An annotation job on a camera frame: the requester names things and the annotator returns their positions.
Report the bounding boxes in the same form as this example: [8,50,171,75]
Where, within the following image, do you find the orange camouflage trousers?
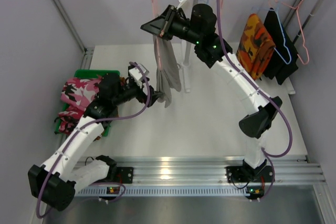
[236,14,276,80]

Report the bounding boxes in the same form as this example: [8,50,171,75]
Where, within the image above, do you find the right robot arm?
[141,4,282,180]

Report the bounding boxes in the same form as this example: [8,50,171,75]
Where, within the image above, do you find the slotted cable duct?
[77,185,255,197]

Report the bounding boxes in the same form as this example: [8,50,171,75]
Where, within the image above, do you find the green plastic bin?
[54,69,121,137]

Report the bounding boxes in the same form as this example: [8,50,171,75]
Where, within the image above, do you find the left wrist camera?
[128,63,149,88]

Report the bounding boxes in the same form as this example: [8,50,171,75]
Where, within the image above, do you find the pink camouflage trousers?
[54,74,106,136]

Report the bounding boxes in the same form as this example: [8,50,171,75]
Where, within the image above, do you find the aluminium mounting rail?
[114,156,326,186]

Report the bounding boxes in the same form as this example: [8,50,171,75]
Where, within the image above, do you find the grey trousers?
[153,36,182,108]

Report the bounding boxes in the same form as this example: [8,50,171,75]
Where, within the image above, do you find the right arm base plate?
[226,166,275,183]

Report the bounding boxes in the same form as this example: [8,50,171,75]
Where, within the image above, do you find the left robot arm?
[28,62,162,218]

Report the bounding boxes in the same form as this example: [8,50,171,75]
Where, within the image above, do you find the black trousers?
[264,11,298,85]

